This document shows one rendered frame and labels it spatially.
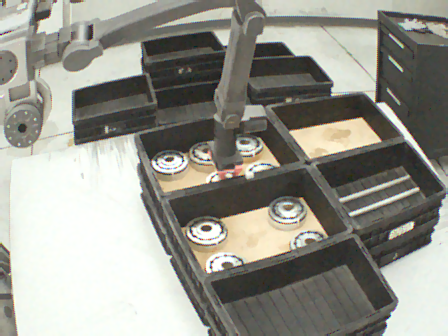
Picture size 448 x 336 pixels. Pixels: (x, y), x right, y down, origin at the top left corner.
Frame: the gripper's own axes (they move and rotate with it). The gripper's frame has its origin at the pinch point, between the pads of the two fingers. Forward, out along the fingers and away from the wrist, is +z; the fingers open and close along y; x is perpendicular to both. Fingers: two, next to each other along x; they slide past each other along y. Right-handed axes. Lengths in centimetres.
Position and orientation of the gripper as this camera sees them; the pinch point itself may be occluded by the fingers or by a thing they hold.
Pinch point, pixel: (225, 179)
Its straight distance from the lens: 173.2
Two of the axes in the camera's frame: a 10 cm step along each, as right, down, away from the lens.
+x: -9.6, 1.7, -2.4
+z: -0.1, 7.9, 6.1
